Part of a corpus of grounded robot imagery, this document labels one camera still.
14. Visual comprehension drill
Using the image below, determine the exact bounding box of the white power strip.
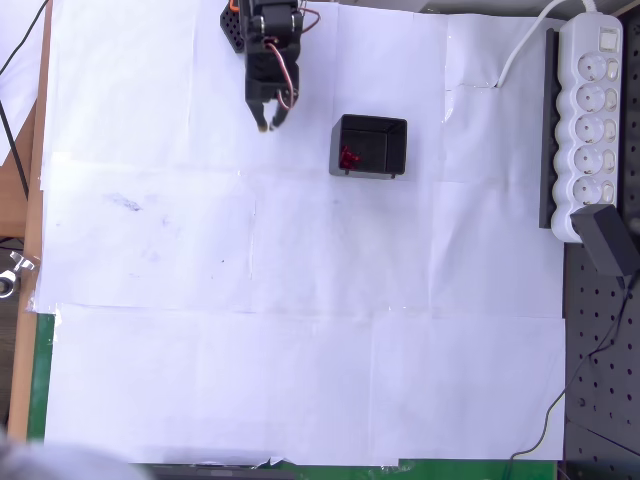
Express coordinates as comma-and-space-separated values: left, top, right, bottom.
549, 12, 625, 245

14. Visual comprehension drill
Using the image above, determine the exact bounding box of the thin black adapter cable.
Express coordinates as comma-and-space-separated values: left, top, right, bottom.
499, 273, 635, 480

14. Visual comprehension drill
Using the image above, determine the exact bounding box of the thin red arm cable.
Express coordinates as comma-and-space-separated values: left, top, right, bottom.
298, 5, 322, 34

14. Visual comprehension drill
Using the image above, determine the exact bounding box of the black square bin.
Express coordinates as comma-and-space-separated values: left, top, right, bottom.
328, 113, 409, 181

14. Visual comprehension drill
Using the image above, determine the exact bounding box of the white power strip cable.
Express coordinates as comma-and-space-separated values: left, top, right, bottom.
494, 0, 601, 89

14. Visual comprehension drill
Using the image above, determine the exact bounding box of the black power adapter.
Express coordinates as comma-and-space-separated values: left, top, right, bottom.
569, 203, 640, 279

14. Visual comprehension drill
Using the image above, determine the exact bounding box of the black pegboard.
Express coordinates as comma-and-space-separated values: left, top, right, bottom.
562, 242, 640, 480

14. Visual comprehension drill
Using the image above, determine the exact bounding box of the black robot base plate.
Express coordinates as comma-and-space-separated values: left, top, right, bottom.
218, 2, 249, 55

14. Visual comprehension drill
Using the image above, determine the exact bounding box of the red white servo cable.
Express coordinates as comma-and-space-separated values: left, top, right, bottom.
263, 42, 301, 109

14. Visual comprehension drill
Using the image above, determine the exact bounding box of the white paper table cover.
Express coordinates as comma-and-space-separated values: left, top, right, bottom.
37, 0, 569, 467

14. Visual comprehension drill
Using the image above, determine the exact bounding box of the dark camera device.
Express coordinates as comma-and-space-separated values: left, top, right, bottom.
149, 463, 297, 480

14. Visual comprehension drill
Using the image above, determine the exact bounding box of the silver metal clamp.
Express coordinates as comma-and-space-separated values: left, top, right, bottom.
0, 249, 39, 300

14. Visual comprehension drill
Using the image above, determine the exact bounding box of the blurry grey object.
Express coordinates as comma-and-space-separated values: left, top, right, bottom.
0, 427, 134, 480

